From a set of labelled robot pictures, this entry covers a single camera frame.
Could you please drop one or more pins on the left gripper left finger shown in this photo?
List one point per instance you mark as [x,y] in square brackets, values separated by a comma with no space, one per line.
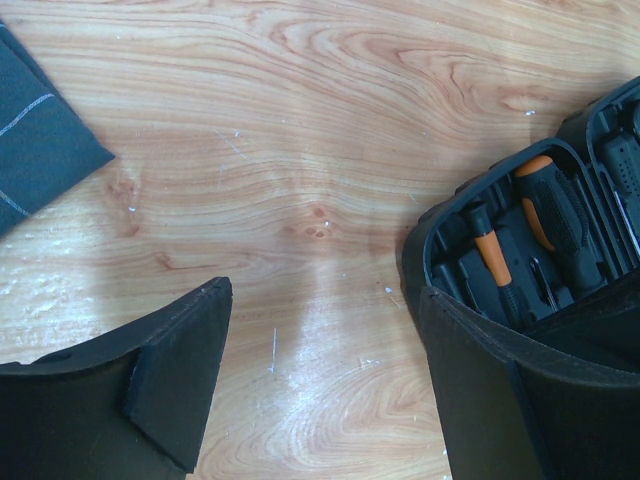
[132,403]

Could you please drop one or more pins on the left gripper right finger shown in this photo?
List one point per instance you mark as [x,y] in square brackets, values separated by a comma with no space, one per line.
[558,401]

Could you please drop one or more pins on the black plastic tool case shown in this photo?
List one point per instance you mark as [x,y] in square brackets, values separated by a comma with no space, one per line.
[597,148]

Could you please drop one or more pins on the silver metal file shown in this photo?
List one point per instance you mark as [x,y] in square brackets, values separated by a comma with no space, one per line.
[627,223]

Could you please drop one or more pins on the black-handled screwdriver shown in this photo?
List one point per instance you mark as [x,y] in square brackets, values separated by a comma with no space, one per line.
[559,222]

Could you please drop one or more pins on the orange-black precision screwdriver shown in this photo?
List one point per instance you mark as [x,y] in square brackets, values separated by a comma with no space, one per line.
[485,238]

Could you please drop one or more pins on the orange-handled screwdriver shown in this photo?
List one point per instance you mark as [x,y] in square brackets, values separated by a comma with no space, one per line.
[547,294]

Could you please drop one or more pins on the grey checked cloth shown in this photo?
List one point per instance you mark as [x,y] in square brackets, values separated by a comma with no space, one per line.
[46,148]

